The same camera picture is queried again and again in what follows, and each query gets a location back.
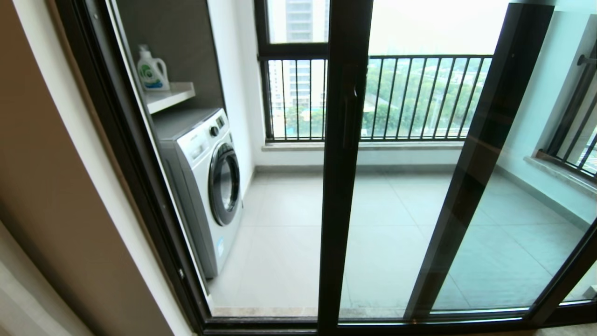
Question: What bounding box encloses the black framed sliding glass door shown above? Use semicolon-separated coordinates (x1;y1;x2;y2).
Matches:
317;0;597;334

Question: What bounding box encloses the white front-load washing machine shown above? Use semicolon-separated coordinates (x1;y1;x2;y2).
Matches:
154;108;244;280

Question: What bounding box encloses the grey stone window sill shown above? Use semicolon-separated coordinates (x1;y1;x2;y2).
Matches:
261;140;467;152
525;154;597;196

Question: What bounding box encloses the black balcony railing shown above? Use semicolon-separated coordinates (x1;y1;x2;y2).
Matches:
258;55;494;142

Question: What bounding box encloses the dark grey cabinet panel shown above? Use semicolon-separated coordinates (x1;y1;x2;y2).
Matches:
114;0;227;112

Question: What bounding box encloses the white detergent bottle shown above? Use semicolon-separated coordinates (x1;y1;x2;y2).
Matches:
137;44;170;92

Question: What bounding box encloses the black framed fixed glass door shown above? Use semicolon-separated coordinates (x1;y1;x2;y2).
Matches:
405;0;597;322

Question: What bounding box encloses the black window frame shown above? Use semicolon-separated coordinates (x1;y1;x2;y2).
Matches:
254;0;329;142

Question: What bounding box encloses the white wall shelf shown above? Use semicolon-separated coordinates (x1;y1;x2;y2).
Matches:
146;82;196;115

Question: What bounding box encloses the black outer door frame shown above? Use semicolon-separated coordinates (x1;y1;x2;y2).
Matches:
54;0;597;336

